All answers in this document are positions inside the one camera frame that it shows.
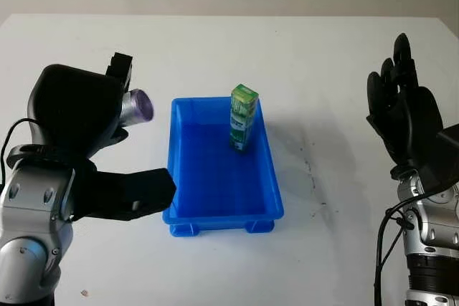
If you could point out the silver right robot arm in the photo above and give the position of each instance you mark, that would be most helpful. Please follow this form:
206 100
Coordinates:
430 234

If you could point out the blue plastic tray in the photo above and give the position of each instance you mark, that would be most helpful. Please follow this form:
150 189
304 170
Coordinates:
222 177

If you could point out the silver can with purple end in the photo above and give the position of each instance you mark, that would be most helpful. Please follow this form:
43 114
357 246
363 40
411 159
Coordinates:
138 109

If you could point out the green printed carton box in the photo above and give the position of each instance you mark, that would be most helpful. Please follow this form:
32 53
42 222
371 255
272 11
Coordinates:
243 119

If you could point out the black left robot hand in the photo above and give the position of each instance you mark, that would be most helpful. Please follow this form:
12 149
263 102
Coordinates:
71 105

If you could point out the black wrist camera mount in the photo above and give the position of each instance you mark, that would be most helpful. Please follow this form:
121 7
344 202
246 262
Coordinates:
448 155
136 191

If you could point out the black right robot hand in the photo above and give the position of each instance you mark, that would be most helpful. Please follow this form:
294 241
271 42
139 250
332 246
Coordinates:
405 119

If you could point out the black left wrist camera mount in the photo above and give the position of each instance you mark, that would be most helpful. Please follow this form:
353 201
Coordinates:
136 191

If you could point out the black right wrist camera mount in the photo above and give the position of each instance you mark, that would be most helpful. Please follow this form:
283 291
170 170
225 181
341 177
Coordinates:
448 155

